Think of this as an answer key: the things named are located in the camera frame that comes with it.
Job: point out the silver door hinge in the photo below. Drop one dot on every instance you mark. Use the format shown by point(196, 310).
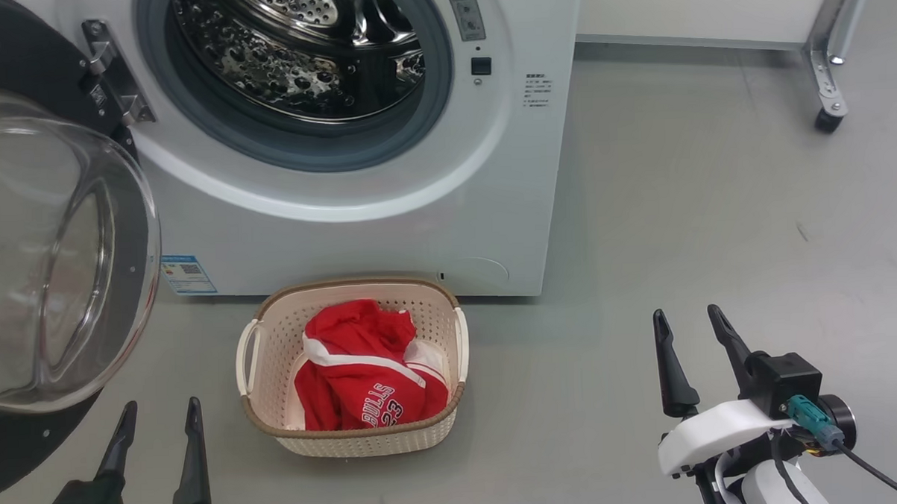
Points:
point(118, 77)

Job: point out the white front-load washing machine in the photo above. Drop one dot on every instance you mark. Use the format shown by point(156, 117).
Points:
point(418, 238)

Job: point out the white partition panel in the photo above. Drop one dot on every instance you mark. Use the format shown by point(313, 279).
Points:
point(693, 5)

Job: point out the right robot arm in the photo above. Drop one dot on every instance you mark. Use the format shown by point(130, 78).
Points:
point(763, 491)

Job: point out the grey warning label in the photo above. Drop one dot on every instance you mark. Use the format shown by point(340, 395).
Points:
point(466, 13)

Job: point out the black-rimmed glass washer door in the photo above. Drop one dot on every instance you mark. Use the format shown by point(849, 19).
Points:
point(46, 258)

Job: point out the cream perforated laundry basket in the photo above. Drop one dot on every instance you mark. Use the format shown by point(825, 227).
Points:
point(272, 336)

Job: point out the black caster wheel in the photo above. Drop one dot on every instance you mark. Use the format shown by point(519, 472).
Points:
point(829, 121)

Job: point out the teal right camera connector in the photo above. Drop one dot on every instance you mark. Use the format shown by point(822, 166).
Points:
point(812, 418)

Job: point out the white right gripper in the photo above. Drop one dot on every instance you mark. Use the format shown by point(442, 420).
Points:
point(712, 433)

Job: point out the red basketball jersey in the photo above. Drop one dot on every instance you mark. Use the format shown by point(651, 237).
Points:
point(356, 389)

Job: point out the silver metal partition leg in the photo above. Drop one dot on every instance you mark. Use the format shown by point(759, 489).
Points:
point(829, 45)

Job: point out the blue energy label sticker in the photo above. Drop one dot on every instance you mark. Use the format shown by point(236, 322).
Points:
point(188, 274)

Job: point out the small printed text label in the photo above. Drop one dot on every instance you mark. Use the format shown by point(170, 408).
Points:
point(538, 91)

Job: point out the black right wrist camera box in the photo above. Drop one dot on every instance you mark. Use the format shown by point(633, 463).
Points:
point(785, 380)

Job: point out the stainless steel washing machine drum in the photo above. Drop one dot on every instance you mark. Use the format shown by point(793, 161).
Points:
point(278, 64)

